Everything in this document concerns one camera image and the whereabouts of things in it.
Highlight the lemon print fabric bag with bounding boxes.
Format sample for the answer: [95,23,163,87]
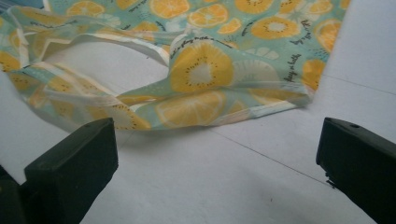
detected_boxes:
[0,0,352,132]

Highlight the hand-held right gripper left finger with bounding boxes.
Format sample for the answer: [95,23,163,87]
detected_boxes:
[23,117,120,224]

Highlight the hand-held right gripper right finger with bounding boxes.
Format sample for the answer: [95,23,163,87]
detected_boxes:
[316,117,396,224]

